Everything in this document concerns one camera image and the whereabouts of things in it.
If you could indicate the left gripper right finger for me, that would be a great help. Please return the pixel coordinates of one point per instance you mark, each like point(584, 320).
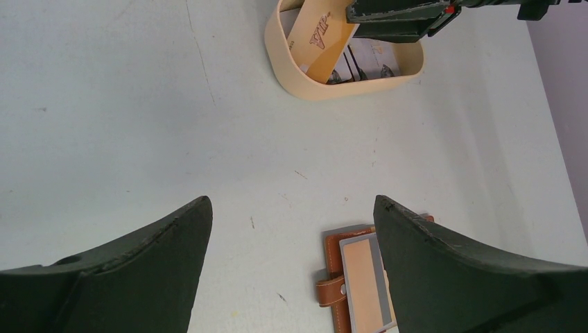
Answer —
point(443, 281)

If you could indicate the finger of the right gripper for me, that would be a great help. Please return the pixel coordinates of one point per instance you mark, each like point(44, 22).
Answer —
point(401, 32)
point(394, 11)

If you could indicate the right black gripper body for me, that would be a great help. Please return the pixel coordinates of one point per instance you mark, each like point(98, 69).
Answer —
point(529, 10)

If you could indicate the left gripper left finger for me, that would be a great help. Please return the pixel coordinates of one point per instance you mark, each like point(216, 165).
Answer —
point(144, 281)

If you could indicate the beige oval tray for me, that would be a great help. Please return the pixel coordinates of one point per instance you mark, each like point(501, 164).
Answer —
point(411, 59)

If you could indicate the gold credit card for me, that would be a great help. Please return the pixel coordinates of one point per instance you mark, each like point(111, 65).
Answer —
point(319, 35)

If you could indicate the silver VIP credit card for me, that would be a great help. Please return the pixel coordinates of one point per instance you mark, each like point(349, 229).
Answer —
point(362, 58)

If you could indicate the brown leather card holder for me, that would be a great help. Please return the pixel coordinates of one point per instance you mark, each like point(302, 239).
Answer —
point(331, 292)

